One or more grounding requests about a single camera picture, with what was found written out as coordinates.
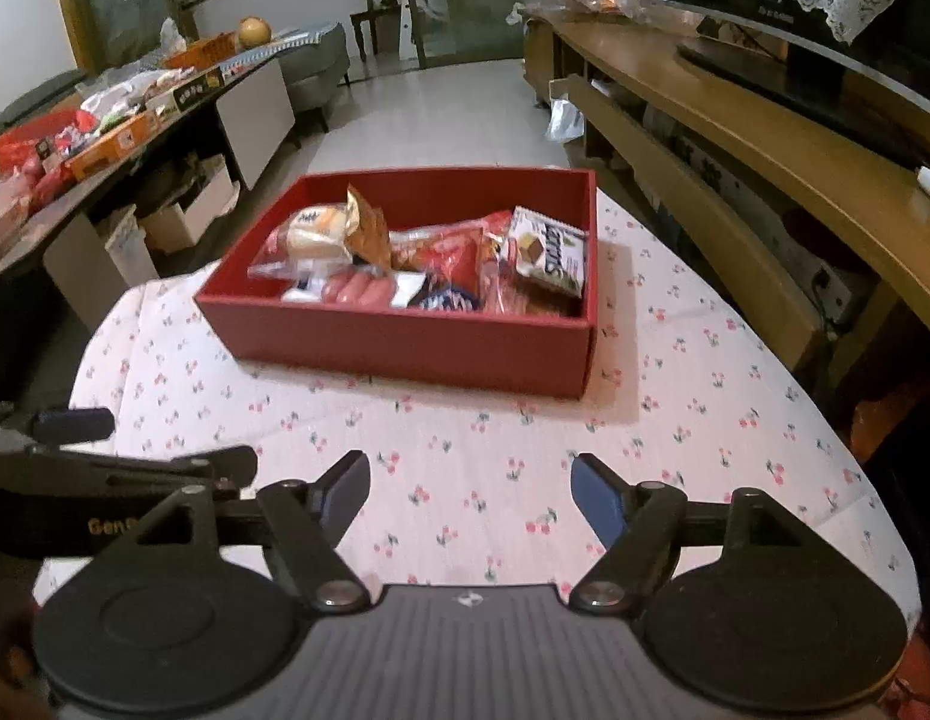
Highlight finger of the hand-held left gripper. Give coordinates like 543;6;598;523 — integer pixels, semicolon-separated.
0;406;115;452
0;445;258;501

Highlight dark labelled box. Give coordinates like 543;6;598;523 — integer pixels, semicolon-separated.
167;66;227;115

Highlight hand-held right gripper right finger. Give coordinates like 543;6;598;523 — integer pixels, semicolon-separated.
568;454;837;614

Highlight open cardboard box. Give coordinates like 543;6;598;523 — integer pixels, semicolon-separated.
137;152;242;254

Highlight green white wafer packet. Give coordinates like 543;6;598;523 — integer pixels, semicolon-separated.
504;205;590;299

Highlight pink sausage vacuum packet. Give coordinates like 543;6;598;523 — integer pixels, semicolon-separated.
280;268;426;311

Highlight red foil snack packet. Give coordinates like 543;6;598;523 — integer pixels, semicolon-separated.
392;210;512;295

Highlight blue triangular pastry packet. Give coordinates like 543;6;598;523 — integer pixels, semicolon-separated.
415;280;482;313

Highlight clear plastic bag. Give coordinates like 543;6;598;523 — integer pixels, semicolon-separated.
544;96;587;145

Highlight dark side table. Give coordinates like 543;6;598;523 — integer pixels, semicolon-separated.
0;22;301;335

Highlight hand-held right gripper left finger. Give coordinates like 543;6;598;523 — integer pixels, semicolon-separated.
90;450;372;612

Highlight grey sofa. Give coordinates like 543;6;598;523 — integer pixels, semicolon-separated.
272;21;355;137

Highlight steamed cake packet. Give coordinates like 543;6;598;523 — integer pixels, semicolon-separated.
247;202;355;280

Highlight orange crate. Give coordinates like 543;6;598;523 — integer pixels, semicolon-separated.
163;32;239;70

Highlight clear golden biscuit packet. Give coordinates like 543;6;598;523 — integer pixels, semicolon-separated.
346;184;393;273

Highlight red cardboard box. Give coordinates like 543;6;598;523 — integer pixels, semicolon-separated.
193;167;601;401

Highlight cherry print tablecloth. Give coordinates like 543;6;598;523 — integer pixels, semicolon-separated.
31;187;923;638

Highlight black television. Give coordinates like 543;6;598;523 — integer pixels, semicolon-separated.
673;0;930;170

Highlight red plastic bags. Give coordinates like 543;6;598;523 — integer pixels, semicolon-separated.
0;107;100;200

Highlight long orange carton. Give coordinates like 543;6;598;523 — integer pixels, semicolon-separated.
62;111;149;182

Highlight wooden television cabinet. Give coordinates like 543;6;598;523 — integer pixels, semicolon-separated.
520;10;930;410

